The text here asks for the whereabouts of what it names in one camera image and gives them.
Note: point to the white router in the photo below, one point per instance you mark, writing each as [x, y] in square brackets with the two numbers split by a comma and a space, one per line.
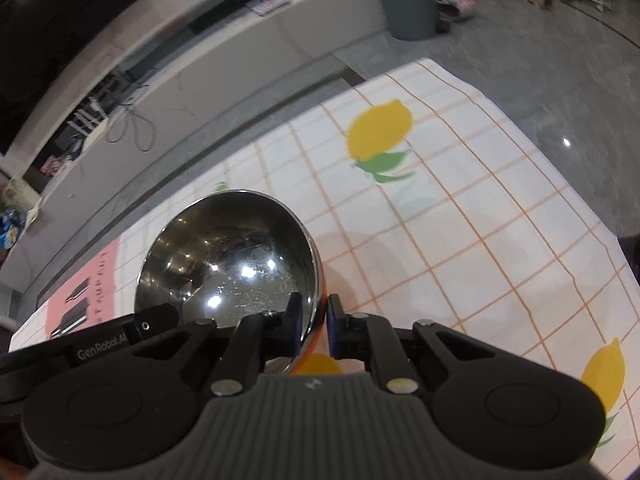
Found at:
[97, 127]

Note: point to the pink patterned cloth item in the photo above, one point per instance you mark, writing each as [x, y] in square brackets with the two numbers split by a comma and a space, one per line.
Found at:
[457, 6]

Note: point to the orange steel bowl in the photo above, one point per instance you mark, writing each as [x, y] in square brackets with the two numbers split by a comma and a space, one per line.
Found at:
[225, 260]

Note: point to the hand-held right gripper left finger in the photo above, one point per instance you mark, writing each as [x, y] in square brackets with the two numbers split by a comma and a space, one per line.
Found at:
[296, 322]

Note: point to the pink bottle-print placemat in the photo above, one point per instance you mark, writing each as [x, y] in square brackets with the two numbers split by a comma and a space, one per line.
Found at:
[111, 270]

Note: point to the grey trash bin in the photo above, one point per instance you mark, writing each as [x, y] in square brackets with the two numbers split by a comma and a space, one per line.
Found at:
[405, 0]

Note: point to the black television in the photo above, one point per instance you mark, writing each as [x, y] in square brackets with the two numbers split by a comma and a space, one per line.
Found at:
[50, 35]

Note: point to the lemon checked tablecloth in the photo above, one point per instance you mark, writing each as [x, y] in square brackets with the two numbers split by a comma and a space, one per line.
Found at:
[450, 210]

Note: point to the flat white book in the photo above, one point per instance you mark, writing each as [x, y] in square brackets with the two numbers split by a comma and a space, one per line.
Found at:
[270, 6]

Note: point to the pink photo card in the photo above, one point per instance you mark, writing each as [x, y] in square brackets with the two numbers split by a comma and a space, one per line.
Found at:
[52, 165]

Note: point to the blue snack bags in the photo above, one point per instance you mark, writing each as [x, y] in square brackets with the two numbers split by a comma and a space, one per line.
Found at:
[9, 230]

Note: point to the person's left forearm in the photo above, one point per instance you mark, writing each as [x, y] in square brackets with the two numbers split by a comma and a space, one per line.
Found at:
[12, 472]

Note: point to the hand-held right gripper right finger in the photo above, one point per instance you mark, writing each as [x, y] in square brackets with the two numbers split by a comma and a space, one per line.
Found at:
[334, 330]

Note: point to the white vase with drawing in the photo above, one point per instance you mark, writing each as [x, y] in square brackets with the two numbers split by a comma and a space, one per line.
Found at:
[12, 191]

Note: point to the marble television cabinet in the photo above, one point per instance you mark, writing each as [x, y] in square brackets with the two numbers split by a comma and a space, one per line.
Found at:
[225, 55]

